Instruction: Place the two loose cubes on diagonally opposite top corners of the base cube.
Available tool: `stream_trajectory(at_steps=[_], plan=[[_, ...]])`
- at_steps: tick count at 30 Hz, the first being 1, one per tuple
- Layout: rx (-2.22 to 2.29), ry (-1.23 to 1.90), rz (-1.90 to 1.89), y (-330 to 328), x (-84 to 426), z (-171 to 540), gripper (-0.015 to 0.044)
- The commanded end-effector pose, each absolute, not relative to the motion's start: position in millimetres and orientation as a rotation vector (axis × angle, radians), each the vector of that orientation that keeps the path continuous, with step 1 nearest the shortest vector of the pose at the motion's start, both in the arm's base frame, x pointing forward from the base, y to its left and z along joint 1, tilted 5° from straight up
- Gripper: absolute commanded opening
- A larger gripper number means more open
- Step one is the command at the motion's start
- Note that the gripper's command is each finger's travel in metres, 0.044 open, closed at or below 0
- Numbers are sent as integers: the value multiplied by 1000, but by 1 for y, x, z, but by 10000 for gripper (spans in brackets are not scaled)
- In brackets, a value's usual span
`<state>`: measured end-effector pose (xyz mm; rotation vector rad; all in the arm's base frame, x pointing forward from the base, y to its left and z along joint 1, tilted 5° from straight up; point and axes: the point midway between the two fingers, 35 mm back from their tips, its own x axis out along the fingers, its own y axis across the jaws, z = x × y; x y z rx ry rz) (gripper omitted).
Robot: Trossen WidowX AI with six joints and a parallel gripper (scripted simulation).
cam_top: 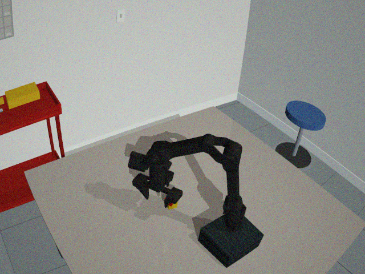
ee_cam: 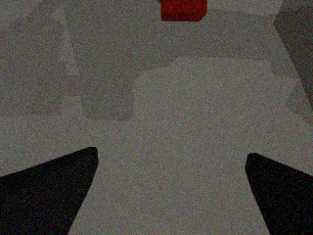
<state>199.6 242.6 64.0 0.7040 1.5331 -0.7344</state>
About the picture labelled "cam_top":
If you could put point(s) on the yellow cube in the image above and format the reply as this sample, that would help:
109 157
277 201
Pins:
173 206

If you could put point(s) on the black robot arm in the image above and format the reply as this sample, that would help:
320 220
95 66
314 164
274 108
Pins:
157 160

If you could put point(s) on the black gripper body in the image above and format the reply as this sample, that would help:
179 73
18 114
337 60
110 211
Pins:
157 185

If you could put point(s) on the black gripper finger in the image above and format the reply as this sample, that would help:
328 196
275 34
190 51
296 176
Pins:
166 203
144 191

